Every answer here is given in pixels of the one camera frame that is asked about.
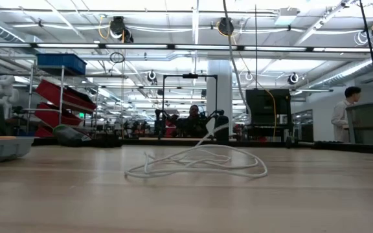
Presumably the black table frame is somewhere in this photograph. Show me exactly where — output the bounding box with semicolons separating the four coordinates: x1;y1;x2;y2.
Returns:
32;137;373;155

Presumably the long light bar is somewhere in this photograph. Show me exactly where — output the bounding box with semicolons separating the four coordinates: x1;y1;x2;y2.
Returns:
0;41;373;53

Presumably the white ceiling box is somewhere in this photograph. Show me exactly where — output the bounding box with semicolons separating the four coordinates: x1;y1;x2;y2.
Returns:
274;8;299;26

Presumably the black monitor on cart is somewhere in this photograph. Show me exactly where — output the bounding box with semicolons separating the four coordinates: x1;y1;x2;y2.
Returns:
244;88;293;143

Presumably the blue plastic bin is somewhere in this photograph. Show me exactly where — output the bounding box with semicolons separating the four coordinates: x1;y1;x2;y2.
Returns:
36;53;87;76

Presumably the yellow hanging cord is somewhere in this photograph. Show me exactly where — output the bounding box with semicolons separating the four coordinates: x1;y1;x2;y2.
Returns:
216;21;277;139

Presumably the distant black gantry frame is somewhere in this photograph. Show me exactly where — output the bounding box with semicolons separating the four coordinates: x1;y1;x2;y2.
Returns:
162;73;219;140

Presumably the white square column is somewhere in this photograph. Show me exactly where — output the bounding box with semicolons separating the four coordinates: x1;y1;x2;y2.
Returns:
207;60;234;135

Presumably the grey mesh office chair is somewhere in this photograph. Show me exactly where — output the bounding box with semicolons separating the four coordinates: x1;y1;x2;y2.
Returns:
345;100;373;146

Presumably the grey tool case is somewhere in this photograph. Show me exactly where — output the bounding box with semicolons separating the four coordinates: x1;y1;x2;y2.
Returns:
0;135;35;166

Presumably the seated person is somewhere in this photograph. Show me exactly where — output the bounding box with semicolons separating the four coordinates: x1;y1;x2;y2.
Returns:
176;104;207;137

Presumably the thin black vertical pole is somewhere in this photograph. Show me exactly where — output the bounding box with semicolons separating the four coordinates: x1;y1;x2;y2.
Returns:
254;5;258;90

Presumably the red plastic bin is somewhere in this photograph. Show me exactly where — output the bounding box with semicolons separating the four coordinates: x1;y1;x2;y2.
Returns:
34;126;54;139
34;102;83;128
36;80;97;114

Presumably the white cord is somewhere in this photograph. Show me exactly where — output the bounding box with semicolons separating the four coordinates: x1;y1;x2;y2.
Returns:
124;0;269;180

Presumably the hanging black cable loop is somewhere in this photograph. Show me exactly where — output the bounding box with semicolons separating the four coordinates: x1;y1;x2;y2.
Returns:
109;51;126;64

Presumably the black stand base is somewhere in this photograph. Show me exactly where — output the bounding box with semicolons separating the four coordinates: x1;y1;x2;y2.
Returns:
214;115;230;142

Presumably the metal shelf rack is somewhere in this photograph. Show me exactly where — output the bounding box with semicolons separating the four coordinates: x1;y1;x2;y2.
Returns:
23;63;100;140

